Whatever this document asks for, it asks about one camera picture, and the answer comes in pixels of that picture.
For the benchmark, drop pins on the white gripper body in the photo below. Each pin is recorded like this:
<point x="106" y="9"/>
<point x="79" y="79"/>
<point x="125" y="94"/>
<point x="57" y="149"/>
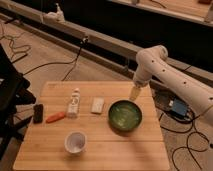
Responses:
<point x="135" y="92"/>

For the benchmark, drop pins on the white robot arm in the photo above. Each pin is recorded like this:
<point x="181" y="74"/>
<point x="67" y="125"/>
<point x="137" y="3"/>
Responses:
<point x="151" y="62"/>

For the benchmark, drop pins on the green bowl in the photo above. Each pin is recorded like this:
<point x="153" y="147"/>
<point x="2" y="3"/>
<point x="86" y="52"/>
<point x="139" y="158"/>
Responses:
<point x="124" y="115"/>

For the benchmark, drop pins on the white sponge block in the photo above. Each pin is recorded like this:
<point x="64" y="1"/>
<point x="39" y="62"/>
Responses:
<point x="97" y="105"/>

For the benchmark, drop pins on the blue power box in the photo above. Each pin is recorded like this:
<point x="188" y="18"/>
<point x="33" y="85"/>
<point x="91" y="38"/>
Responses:
<point x="178" y="107"/>

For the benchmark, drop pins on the wooden table board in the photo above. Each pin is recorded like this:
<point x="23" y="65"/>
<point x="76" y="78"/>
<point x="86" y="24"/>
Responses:
<point x="106" y="149"/>

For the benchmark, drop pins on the orange carrot toy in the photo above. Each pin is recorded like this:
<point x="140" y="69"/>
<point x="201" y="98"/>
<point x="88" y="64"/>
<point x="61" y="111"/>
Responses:
<point x="55" y="117"/>

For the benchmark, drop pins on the white paper cup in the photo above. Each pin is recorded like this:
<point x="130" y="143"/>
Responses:
<point x="75" y="143"/>

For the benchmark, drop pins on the black rectangular block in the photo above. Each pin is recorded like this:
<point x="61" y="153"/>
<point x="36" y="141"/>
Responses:
<point x="38" y="113"/>

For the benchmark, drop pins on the white object on ledge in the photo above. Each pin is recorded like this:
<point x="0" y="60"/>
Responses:
<point x="58" y="15"/>

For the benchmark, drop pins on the black chair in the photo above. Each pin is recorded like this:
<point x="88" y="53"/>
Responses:
<point x="13" y="92"/>

